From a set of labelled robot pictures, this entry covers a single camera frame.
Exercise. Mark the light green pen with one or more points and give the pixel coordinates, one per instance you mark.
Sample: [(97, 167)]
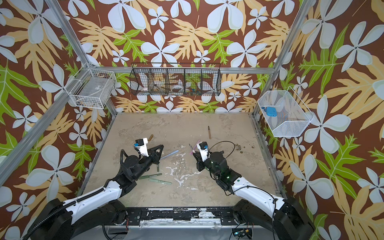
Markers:
[(160, 181)]

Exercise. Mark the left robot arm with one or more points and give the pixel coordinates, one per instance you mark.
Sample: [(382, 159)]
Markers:
[(67, 219)]

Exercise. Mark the dark green pen lower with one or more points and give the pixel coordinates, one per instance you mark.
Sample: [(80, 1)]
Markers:
[(150, 176)]

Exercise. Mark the white mesh basket right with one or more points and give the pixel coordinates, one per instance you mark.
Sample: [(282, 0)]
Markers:
[(293, 117)]

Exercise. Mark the black wire basket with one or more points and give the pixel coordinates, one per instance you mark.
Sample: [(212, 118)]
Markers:
[(179, 79)]

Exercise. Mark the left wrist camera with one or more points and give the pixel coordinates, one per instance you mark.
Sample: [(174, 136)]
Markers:
[(141, 147)]

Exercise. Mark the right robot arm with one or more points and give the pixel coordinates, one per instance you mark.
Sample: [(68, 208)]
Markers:
[(285, 218)]

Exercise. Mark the light blue pen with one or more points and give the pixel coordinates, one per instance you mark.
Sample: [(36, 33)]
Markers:
[(170, 154)]

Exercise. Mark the white wire basket left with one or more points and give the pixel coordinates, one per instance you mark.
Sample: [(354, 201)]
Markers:
[(92, 88)]

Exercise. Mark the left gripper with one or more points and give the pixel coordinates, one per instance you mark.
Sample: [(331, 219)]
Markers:
[(153, 155)]

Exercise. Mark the pink pen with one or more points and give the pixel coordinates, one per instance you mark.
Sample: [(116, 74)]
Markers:
[(194, 147)]

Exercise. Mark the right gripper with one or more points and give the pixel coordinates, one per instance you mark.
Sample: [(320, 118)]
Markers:
[(200, 161)]

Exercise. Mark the blue object in basket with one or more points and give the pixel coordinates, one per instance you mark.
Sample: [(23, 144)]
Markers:
[(270, 111)]

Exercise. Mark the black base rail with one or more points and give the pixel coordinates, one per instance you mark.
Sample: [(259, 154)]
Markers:
[(184, 216)]

